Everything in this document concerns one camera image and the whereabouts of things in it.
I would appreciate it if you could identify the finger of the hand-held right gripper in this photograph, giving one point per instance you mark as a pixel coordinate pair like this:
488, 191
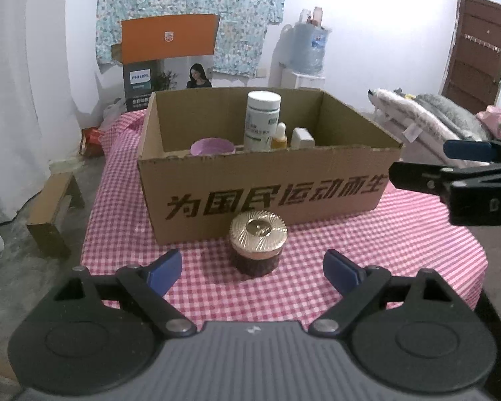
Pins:
413, 177
467, 150

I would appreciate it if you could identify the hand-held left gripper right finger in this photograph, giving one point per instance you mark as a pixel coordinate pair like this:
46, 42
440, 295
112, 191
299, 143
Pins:
338, 269

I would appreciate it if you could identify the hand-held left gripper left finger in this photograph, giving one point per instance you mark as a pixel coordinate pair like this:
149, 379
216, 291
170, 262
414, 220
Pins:
167, 271

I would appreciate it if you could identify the gold lid dark jar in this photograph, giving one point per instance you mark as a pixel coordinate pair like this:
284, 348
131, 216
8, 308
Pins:
256, 234

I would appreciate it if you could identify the brown cardboard box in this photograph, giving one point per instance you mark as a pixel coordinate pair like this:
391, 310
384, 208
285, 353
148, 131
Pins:
234, 175

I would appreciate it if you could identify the white charger plug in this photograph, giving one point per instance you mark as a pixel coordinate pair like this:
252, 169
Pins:
302, 138

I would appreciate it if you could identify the purple plastic lid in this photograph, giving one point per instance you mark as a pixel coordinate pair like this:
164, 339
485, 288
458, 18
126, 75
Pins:
211, 147

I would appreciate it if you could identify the small yellow dropper bottle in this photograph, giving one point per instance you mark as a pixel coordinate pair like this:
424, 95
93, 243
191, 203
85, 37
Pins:
280, 138

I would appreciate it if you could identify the white supplement bottle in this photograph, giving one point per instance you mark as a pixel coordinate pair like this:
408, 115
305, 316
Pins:
261, 125

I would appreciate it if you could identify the pink pillow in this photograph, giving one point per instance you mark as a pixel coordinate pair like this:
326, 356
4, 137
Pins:
499, 121

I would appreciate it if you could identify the grey blanket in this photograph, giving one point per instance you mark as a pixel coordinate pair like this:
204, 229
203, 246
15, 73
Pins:
446, 110

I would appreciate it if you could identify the pink checkered tablecloth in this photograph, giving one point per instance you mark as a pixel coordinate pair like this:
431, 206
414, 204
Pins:
401, 238

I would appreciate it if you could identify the pile of blankets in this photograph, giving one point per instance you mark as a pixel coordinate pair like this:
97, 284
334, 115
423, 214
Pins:
401, 106

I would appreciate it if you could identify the brown wooden door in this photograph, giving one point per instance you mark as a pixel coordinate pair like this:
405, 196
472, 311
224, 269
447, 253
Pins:
476, 58

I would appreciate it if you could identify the small wooden stool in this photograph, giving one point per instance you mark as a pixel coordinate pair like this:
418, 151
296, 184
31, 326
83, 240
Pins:
52, 209

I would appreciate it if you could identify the white water dispenser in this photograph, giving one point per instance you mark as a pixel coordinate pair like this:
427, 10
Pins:
302, 80

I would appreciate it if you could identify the red packet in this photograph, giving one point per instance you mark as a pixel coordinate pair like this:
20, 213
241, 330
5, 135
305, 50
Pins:
92, 142

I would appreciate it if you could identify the white plastic bag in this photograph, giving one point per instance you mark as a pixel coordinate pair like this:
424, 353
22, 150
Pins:
112, 115

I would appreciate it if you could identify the white curtain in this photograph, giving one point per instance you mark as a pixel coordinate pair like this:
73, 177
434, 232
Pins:
8, 112

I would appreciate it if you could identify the orange appliance box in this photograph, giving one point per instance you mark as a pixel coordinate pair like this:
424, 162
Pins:
167, 37

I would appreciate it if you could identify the floral cloth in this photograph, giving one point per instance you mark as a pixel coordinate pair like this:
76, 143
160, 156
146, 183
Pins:
242, 8

